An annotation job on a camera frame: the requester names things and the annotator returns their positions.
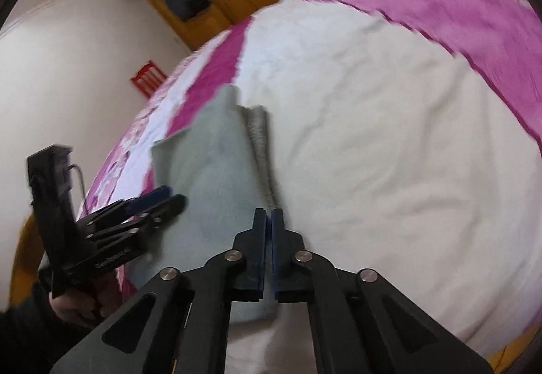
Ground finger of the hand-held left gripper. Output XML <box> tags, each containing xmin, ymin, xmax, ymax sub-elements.
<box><xmin>76</xmin><ymin>185</ymin><xmax>173</xmax><ymax>231</ymax></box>
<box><xmin>87</xmin><ymin>194</ymin><xmax>189</xmax><ymax>251</ymax></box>

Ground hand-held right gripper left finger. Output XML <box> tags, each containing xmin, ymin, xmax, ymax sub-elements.
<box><xmin>50</xmin><ymin>208</ymin><xmax>268</xmax><ymax>374</ymax></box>

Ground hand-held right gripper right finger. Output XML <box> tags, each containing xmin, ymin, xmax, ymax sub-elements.
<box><xmin>271</xmin><ymin>208</ymin><xmax>494</xmax><ymax>374</ymax></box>

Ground grey-blue fleece pants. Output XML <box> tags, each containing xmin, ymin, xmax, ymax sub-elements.
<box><xmin>127</xmin><ymin>84</ymin><xmax>282</xmax><ymax>324</ymax></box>

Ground person's left forearm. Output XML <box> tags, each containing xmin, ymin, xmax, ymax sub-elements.
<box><xmin>0</xmin><ymin>268</ymin><xmax>96</xmax><ymax>374</ymax></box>

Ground person's left hand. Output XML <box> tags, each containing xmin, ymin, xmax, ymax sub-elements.
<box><xmin>48</xmin><ymin>276</ymin><xmax>124</xmax><ymax>328</ymax></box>

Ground red wooden chair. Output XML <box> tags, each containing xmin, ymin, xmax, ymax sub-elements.
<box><xmin>130</xmin><ymin>60</ymin><xmax>168</xmax><ymax>95</ymax></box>

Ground magenta and white bed blanket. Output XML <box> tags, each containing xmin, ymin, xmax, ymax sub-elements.
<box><xmin>40</xmin><ymin>0</ymin><xmax>542</xmax><ymax>374</ymax></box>

